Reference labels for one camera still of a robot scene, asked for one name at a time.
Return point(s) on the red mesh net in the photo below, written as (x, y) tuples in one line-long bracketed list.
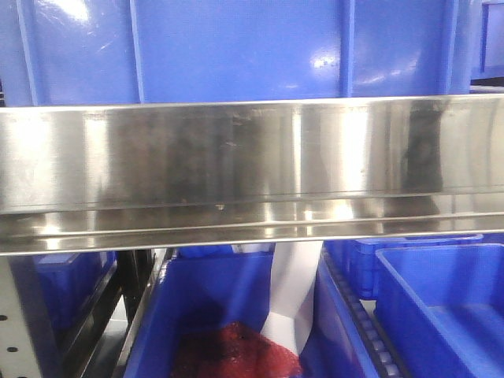
[(233, 351)]

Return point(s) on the blue lower right bin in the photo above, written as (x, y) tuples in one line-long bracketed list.
[(439, 299)]

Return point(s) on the stainless steel shelf rail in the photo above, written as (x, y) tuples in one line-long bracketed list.
[(88, 178)]

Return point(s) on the blue lower left bin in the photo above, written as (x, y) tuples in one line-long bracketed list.
[(68, 281)]

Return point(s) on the blue bin with red net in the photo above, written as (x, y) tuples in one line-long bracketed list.
[(204, 294)]

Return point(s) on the white perforated shelf post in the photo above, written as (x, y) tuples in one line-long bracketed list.
[(28, 347)]

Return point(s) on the roller conveyor track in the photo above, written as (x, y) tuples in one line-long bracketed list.
[(379, 354)]

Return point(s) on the large blue upper bin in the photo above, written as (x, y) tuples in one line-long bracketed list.
[(113, 52)]

